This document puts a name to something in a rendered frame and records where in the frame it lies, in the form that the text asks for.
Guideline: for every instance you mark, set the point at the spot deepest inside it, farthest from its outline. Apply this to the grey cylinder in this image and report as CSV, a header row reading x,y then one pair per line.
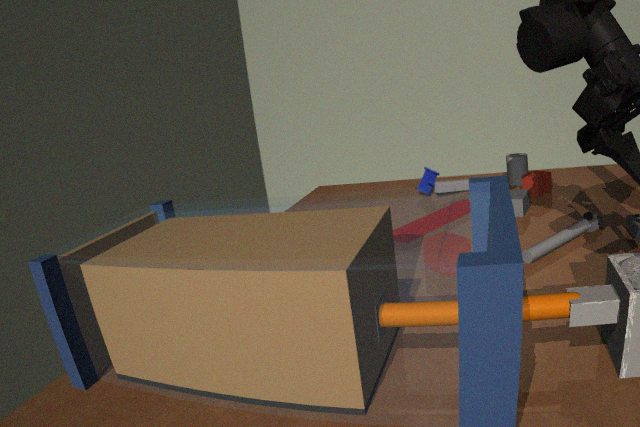
x,y
517,165

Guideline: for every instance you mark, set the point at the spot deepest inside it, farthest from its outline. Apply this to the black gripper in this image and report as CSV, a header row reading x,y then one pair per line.
x,y
607,138

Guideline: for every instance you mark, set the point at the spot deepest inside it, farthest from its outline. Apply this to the crank handle with blue knob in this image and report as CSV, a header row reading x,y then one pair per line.
x,y
429,178

